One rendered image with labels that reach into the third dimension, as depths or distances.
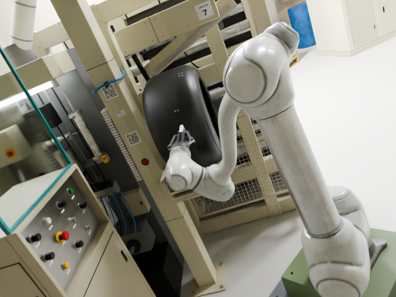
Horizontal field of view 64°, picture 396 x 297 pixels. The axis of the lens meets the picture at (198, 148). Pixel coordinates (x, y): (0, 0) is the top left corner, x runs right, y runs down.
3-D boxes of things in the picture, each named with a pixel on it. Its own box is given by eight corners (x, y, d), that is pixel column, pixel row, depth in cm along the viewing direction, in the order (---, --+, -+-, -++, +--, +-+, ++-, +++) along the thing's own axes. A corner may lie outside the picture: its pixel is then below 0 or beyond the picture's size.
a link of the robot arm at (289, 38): (240, 59, 101) (226, 71, 90) (277, 9, 90) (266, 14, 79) (272, 85, 100) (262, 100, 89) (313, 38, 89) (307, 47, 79)
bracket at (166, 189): (165, 197, 184) (158, 184, 181) (174, 166, 221) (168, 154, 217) (171, 195, 184) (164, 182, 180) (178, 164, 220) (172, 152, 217)
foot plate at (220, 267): (190, 299, 223) (188, 296, 223) (192, 270, 248) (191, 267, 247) (225, 290, 218) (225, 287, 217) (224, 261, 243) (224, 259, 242)
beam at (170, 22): (124, 57, 189) (112, 32, 184) (133, 52, 212) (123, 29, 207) (220, 17, 178) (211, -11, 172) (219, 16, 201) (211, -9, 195)
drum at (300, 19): (304, 42, 842) (294, 3, 805) (329, 36, 791) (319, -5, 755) (291, 50, 806) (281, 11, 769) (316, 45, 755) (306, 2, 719)
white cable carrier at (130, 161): (137, 181, 195) (99, 111, 178) (138, 177, 200) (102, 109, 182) (143, 179, 194) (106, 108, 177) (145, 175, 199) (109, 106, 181)
